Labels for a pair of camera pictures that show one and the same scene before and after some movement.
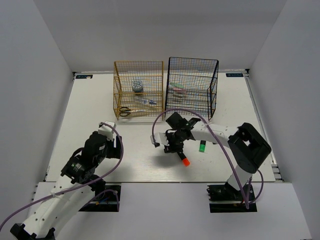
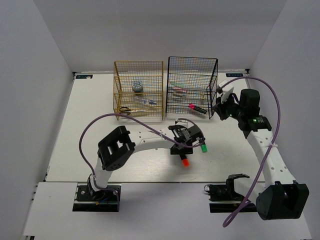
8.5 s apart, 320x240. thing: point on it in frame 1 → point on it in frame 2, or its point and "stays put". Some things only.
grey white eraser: [178, 95] stays put
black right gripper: [172, 148] → [219, 108]
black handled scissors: [125, 111] stays put
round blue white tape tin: [137, 87] stays put
